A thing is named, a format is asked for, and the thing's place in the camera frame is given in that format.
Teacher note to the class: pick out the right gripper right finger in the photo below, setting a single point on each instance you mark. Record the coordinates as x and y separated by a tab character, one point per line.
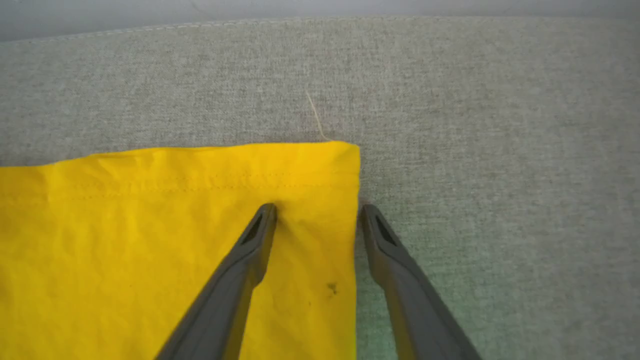
415	310

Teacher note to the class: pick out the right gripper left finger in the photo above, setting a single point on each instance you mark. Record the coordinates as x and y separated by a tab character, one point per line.
225	300

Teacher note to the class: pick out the yellow garment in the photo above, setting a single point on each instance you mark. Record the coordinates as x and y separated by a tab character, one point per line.
125	250

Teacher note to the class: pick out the loose pale thread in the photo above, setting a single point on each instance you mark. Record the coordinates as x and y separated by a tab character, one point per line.
316	117

